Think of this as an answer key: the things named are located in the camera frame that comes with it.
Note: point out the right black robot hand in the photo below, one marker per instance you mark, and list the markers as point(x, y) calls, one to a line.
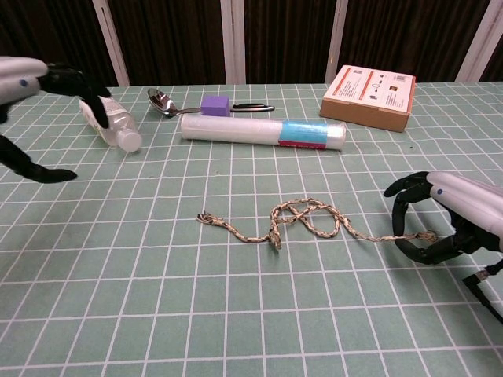
point(467, 200)

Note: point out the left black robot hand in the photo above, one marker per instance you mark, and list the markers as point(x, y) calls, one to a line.
point(19, 80)

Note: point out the white post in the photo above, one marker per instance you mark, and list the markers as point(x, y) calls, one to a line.
point(336, 39)
point(112, 43)
point(481, 39)
point(233, 39)

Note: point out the clear plastic bottle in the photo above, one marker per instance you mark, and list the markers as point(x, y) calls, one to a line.
point(122, 133)

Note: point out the green grid tablecloth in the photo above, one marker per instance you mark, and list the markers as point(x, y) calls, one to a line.
point(251, 306)

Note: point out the purple foam cube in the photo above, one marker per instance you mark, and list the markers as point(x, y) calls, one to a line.
point(214, 106)

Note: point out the clear tube with blue label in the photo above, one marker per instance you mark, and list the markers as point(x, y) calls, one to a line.
point(236, 129)

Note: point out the cardboard box with orange print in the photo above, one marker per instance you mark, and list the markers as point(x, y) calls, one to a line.
point(365, 104)

